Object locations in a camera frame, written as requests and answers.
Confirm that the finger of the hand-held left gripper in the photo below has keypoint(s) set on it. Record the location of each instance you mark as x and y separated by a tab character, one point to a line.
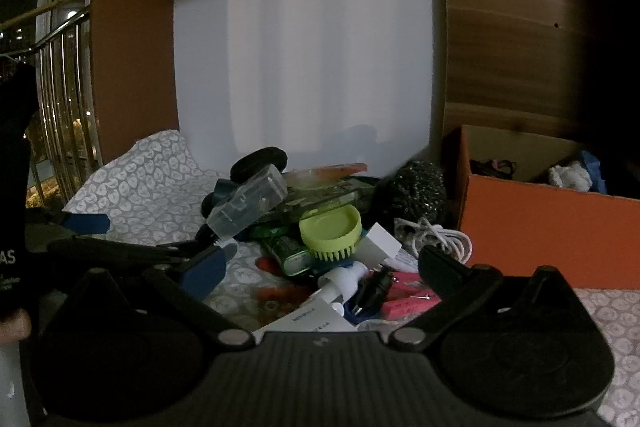
87	223
115	252

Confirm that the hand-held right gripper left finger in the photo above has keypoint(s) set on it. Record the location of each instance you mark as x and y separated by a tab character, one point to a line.
205	274

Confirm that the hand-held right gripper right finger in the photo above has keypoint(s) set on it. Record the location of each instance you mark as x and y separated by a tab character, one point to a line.
437	264

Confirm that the white pump bottle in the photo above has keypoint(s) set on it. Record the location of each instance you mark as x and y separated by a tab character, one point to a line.
340	282

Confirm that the orange cardboard box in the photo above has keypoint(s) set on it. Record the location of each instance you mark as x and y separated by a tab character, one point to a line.
540	232

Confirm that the person's left hand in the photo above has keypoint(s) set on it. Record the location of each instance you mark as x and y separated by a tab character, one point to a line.
14	327

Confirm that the pink clothespin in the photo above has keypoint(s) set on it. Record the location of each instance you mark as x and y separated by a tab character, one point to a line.
405	302

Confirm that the white power adapter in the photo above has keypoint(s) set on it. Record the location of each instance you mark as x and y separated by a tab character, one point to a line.
380	244

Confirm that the black plug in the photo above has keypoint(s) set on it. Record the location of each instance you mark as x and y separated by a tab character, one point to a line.
372	287

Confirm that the leaf-patterned grey tablecloth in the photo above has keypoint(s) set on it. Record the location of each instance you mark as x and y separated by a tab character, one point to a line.
150	187

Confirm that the steel wool scrubber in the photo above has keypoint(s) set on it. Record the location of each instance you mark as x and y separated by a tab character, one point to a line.
415	192

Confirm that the white printed carton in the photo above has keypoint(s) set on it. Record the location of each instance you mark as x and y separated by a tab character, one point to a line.
310	317

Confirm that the yellow-green round brush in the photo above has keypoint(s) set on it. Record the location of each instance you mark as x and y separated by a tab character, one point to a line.
327	227

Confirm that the green transparent bottle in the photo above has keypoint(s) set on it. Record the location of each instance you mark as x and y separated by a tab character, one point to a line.
320	202

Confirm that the orange plastic piece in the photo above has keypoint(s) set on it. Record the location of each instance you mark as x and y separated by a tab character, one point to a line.
340	171

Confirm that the white crumpled cloth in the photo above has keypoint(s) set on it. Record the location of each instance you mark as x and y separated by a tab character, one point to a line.
570	177

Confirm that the blue cloth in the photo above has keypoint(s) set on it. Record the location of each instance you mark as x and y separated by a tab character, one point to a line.
597	172

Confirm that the wooden board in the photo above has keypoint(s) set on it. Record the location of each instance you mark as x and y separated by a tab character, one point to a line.
525	57

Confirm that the brown wooden shelf frame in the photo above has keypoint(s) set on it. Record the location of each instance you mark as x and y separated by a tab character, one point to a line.
135	57

